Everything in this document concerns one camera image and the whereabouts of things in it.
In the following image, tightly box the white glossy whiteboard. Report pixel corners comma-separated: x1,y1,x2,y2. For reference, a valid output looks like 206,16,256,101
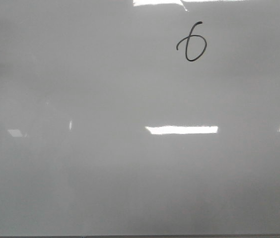
0,0,280,236

